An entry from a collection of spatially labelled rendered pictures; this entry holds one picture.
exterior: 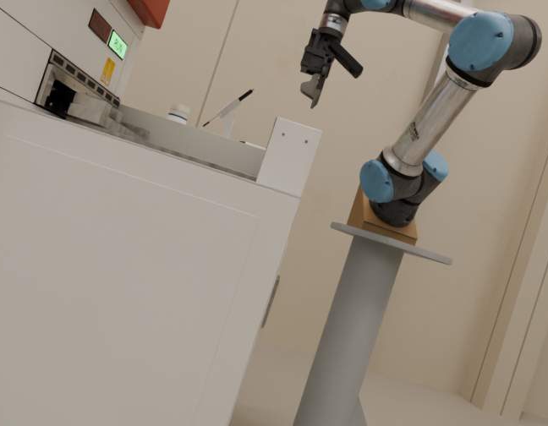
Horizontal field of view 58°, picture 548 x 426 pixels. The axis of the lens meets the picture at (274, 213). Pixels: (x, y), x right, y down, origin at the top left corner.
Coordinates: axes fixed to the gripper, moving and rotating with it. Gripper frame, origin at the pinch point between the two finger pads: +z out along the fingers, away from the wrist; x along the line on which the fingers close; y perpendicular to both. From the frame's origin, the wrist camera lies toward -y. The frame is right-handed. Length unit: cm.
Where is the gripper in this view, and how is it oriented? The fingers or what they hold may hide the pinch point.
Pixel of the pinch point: (315, 105)
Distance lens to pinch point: 140.9
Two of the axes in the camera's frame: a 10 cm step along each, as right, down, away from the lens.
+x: -0.3, -0.3, -10.0
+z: -3.1, 9.5, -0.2
